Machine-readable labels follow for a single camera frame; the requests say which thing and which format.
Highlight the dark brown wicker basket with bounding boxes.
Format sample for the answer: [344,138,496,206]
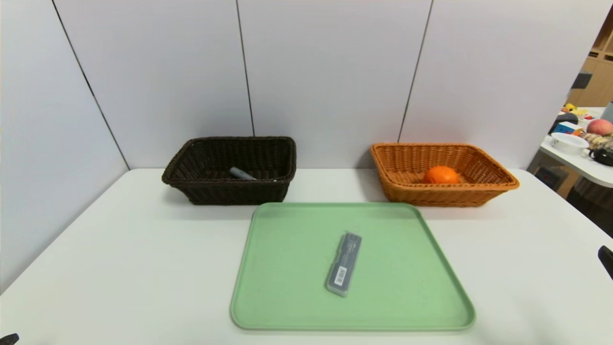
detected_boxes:
[161,136,297,206]

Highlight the dark woven bin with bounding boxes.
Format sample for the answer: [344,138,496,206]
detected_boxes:
[572,177,613,211]

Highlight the white background table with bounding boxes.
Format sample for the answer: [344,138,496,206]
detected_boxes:
[540,106,613,188]

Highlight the orange fruit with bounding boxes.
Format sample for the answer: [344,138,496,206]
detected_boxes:
[423,165,460,185]

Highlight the white bowl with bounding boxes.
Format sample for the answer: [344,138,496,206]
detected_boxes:
[551,132,590,155]

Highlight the small black object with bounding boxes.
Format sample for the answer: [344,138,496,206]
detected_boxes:
[589,148,613,167]

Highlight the clear grey plastic case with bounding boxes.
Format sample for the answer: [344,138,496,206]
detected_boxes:
[326,232,363,298]

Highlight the pink peach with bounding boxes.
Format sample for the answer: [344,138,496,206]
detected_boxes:
[587,119,613,136]

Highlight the wooden shelf unit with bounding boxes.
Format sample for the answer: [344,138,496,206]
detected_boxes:
[569,10,613,108]

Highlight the black rounded object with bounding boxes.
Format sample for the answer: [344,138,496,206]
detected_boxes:
[550,113,579,134]

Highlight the grey handled white peeler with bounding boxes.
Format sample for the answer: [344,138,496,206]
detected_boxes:
[229,166,278,183]

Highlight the cardboard box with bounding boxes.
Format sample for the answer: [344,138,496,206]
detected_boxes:
[534,164,571,193]

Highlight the orange wicker basket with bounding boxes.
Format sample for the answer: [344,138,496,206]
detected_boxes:
[371,142,521,207]

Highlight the brown bread pieces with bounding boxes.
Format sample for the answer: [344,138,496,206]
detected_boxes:
[580,133,613,150]

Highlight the green plastic tray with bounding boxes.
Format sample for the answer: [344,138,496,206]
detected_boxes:
[230,202,477,332]

